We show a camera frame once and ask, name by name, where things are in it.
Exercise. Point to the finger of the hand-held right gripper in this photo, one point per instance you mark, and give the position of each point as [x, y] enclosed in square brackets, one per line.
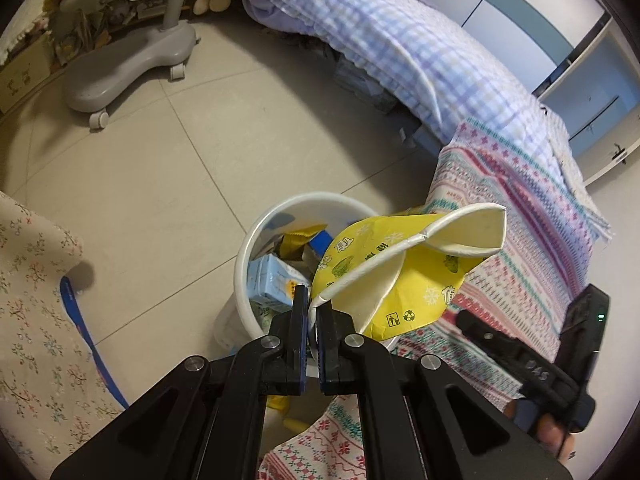
[500, 347]

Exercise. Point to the white plastic bin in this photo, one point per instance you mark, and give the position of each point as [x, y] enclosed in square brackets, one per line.
[300, 204]

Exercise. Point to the grey swivel chair base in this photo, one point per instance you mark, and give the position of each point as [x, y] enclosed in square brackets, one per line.
[125, 70]

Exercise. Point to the storage clutter under bed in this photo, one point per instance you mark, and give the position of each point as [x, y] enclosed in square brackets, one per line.
[365, 85]

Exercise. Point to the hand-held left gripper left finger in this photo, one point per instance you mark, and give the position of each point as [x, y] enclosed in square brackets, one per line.
[301, 340]

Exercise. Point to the cream lace cloth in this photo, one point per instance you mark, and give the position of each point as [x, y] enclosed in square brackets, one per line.
[22, 35]

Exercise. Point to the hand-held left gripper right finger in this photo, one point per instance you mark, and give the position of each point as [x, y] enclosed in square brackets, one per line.
[325, 345]

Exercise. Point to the cardboard box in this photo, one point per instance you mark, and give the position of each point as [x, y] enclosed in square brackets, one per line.
[22, 80]

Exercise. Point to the person's right hand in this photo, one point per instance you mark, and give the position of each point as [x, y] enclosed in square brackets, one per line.
[555, 440]

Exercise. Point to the floral cloth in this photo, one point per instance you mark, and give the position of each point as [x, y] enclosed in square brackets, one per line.
[35, 335]

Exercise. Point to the light blue drink carton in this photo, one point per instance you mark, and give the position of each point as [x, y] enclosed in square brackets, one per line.
[272, 280]

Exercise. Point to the crushed yellow paper bowl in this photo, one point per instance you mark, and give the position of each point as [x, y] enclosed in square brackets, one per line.
[400, 280]

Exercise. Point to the blue plaid blanket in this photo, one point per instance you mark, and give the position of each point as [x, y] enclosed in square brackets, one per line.
[380, 35]

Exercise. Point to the pink striped patterned blanket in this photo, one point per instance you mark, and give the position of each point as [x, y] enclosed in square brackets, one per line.
[510, 240]

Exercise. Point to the blue and white wardrobe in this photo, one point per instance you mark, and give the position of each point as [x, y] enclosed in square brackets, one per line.
[560, 25]

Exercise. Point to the yellow snack packet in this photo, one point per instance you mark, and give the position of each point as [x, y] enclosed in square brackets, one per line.
[297, 241]

